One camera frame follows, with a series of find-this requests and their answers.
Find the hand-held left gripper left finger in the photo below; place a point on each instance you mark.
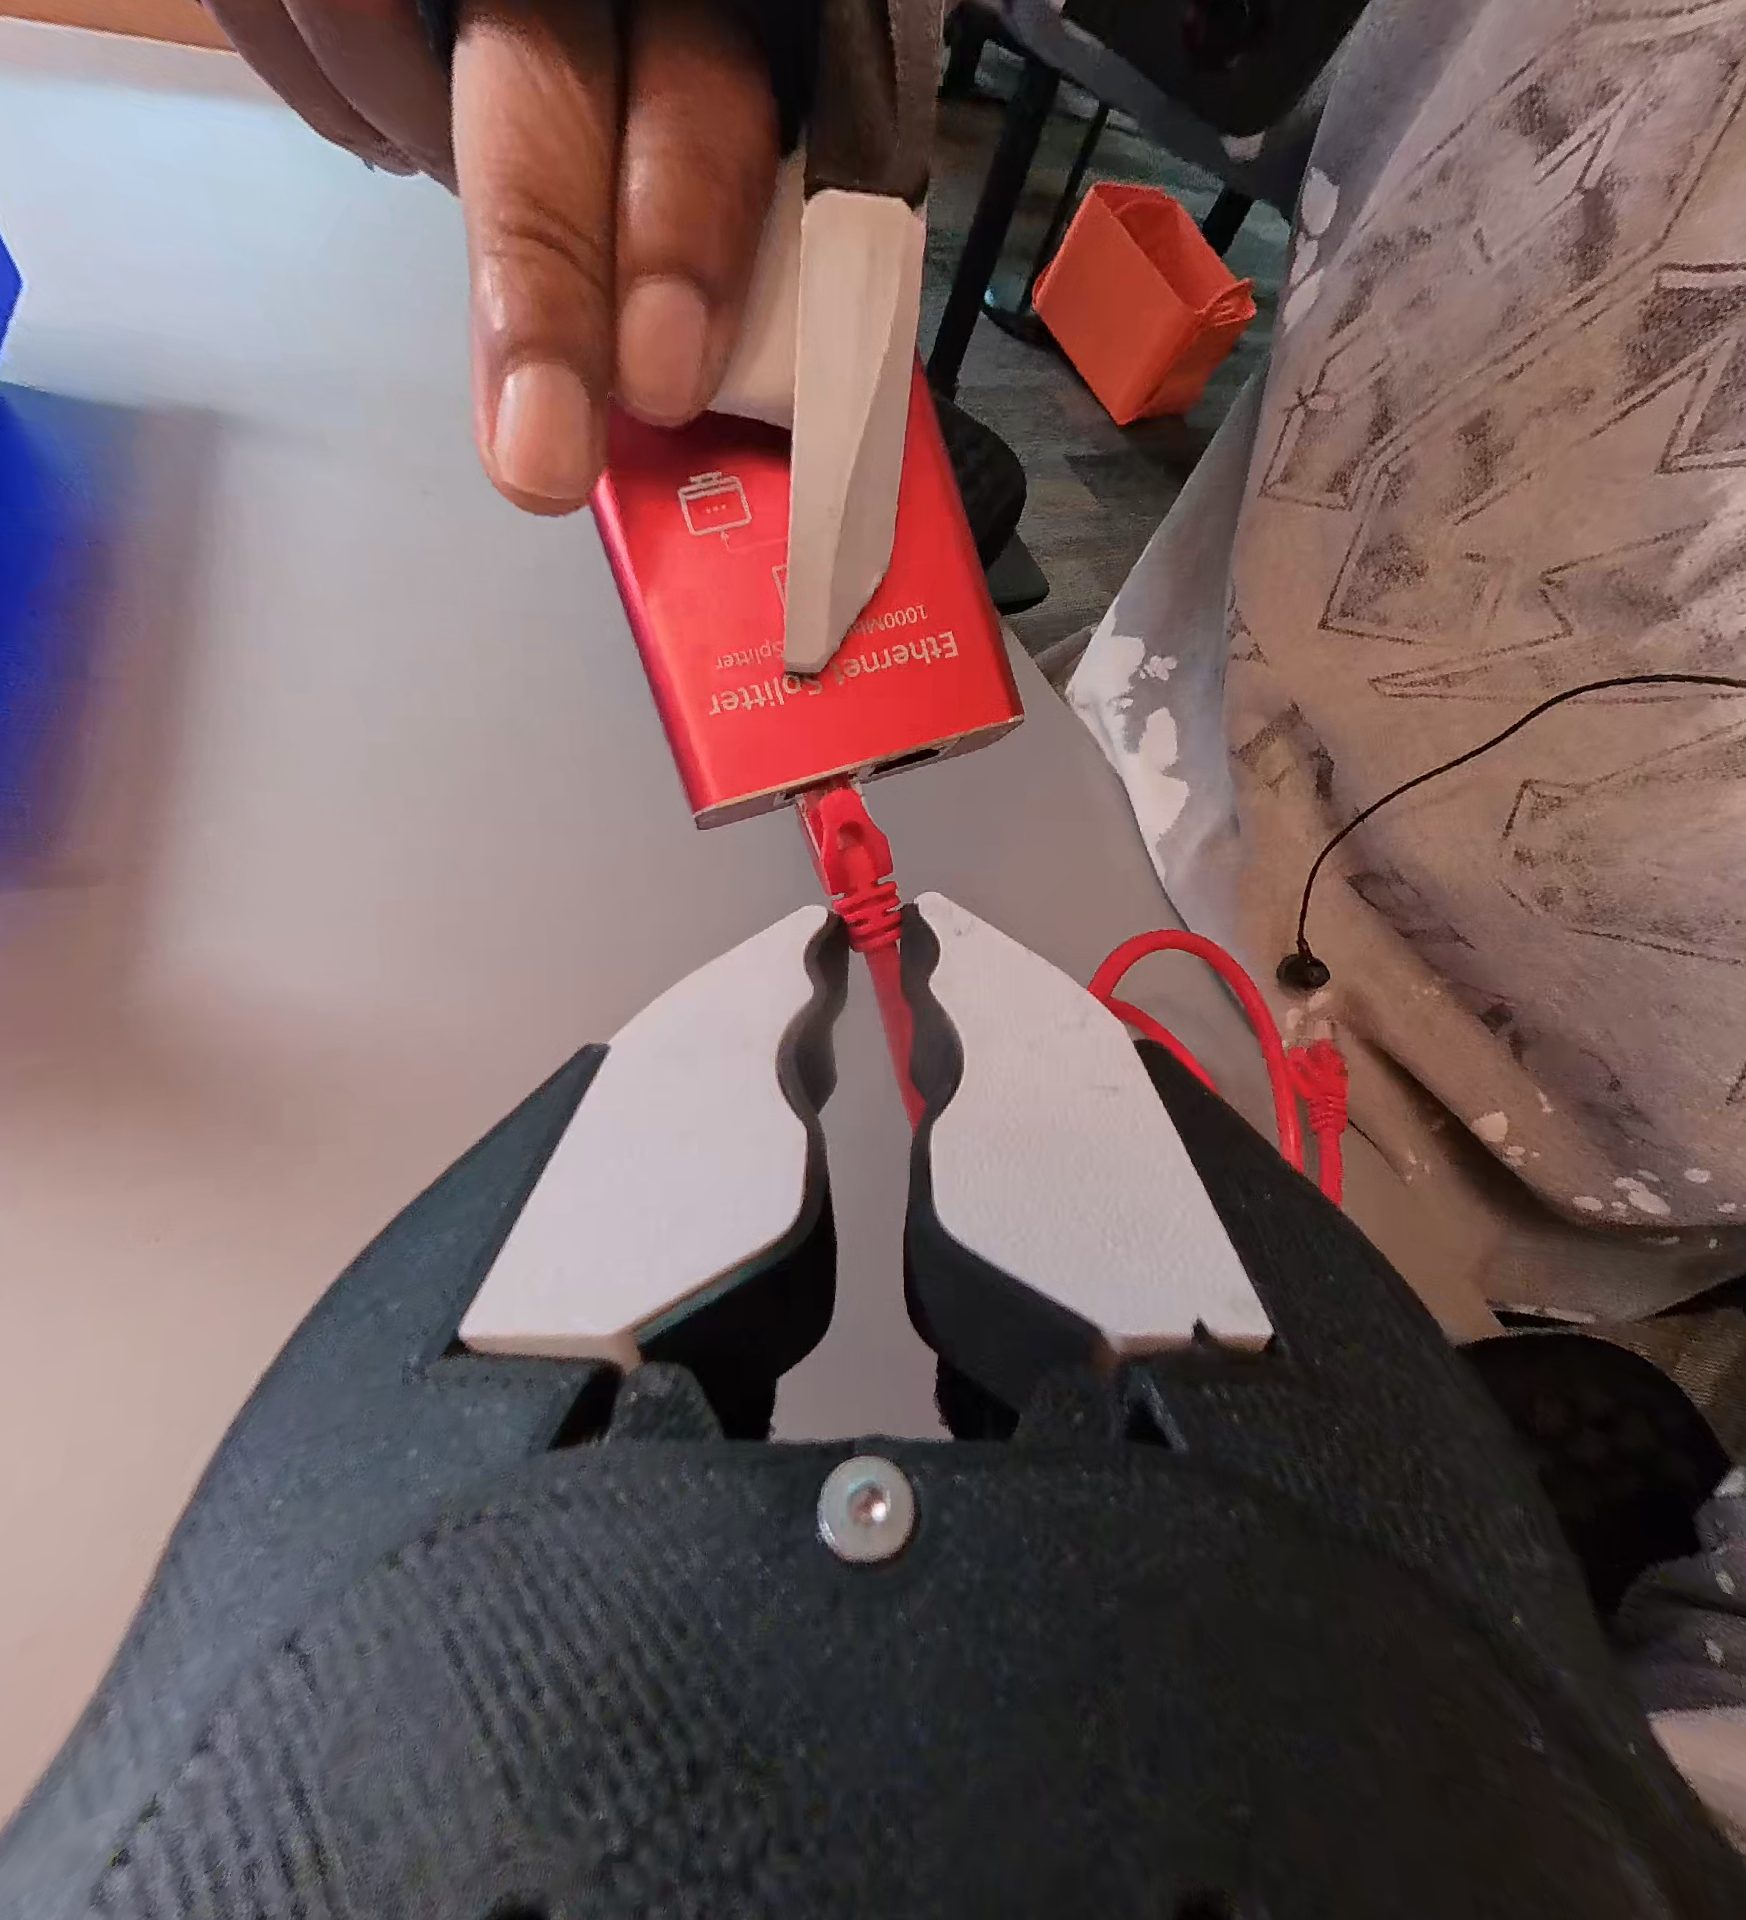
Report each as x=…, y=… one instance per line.
x=646, y=1157

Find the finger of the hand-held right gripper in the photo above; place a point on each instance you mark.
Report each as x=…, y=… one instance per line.
x=849, y=450
x=759, y=321

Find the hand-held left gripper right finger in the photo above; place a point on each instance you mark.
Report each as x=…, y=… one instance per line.
x=1082, y=1157

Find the red ethernet splitter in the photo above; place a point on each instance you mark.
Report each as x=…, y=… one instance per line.
x=707, y=660

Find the person's right hand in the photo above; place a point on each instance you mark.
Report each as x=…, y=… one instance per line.
x=560, y=227

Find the black chair base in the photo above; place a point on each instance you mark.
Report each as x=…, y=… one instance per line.
x=991, y=502

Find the orange box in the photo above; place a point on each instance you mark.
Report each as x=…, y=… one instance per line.
x=1135, y=300

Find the dark round object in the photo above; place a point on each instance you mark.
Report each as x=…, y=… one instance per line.
x=1601, y=1447

